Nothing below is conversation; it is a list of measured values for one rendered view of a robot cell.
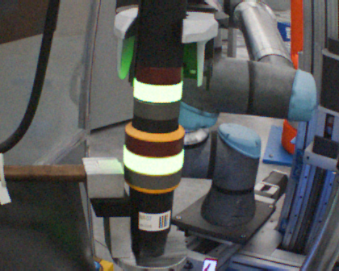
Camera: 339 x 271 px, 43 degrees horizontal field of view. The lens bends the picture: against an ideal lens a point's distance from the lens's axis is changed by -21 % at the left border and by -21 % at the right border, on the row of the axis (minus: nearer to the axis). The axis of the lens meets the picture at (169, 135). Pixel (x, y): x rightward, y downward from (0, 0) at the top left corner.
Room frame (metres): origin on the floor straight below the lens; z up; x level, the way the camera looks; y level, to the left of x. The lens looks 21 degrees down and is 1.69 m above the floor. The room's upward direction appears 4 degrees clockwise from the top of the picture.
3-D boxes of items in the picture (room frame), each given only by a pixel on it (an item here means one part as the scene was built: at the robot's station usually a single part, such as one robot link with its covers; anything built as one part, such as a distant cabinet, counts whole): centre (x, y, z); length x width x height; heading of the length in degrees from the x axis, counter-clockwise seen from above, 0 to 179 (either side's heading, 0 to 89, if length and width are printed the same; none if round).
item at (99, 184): (0.36, 0.02, 1.47); 0.09 x 0.07 x 0.10; 108
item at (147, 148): (0.37, 0.01, 1.54); 0.04 x 0.04 x 0.01
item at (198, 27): (0.38, -0.02, 1.61); 0.09 x 0.03 x 0.06; 2
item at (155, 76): (0.37, 0.01, 1.60); 0.03 x 0.03 x 0.01
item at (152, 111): (0.37, 0.01, 1.57); 0.03 x 0.03 x 0.01
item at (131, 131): (0.37, 0.01, 1.53); 0.04 x 0.04 x 0.05
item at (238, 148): (1.16, -0.16, 1.20); 0.13 x 0.12 x 0.14; 88
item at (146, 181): (0.37, 0.01, 1.52); 0.04 x 0.04 x 0.01
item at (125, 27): (0.39, 0.04, 1.61); 0.09 x 0.03 x 0.06; 164
